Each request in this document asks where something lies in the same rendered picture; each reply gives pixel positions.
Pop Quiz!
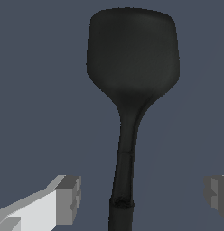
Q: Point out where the black spatula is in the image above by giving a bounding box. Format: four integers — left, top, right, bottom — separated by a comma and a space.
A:
85, 7, 181, 231

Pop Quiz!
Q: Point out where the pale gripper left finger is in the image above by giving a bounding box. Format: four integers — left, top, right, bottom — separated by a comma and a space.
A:
0, 174, 82, 231

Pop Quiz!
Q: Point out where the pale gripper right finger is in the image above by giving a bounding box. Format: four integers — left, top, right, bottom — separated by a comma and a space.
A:
202, 174, 224, 223

